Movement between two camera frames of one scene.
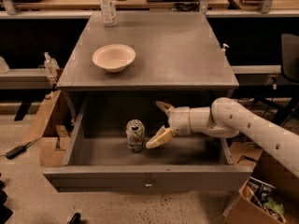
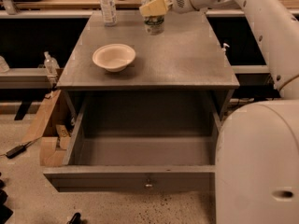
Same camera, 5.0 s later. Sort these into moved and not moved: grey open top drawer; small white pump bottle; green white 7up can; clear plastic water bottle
Moved: green white 7up can
Not moved: grey open top drawer; small white pump bottle; clear plastic water bottle
